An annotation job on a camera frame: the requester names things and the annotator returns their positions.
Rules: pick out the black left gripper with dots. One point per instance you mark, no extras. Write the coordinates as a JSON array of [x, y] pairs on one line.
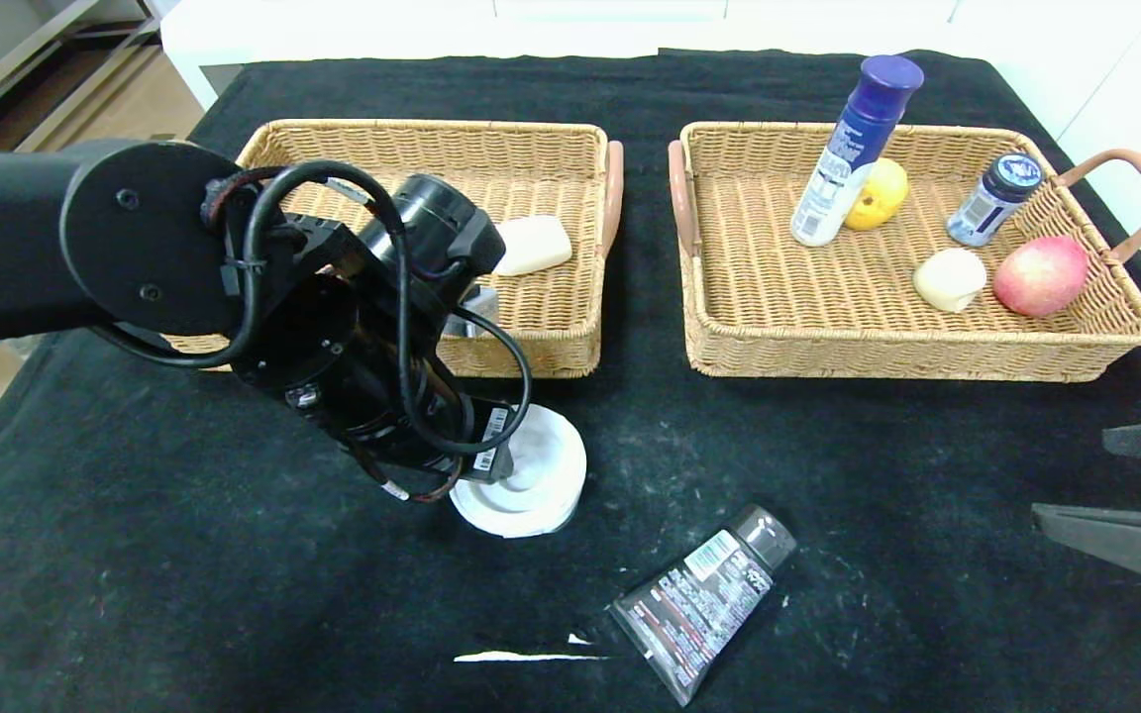
[[497, 440]]

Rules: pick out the white tape roll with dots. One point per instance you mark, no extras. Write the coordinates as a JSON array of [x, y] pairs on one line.
[[546, 475]]

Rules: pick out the black squeeze tube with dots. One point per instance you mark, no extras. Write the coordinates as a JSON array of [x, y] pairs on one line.
[[699, 604]]

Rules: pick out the pale cream bun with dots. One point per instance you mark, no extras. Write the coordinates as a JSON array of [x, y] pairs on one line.
[[949, 279]]

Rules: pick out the yellow pear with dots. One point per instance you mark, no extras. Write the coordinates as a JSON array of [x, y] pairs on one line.
[[882, 193]]

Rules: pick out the blue cap spray can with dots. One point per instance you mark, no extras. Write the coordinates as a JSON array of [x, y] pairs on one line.
[[833, 198]]

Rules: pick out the wicker basket holding soap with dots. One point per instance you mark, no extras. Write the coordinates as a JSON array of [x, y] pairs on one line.
[[551, 327]]

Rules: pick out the wicker basket holding apple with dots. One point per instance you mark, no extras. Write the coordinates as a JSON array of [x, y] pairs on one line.
[[808, 287]]

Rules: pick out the white soap bar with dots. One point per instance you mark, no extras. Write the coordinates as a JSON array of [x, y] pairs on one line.
[[536, 246]]

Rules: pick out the red apple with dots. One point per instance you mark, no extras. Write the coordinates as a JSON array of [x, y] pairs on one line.
[[1039, 275]]

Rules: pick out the white paper strip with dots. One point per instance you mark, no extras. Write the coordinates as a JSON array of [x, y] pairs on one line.
[[511, 656]]

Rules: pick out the small dark cap bottle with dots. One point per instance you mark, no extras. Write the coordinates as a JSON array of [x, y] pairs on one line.
[[986, 203]]

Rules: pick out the black table cloth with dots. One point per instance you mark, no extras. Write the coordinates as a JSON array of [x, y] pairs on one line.
[[630, 89]]

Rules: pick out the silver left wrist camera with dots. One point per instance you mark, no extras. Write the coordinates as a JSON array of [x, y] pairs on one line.
[[476, 309]]

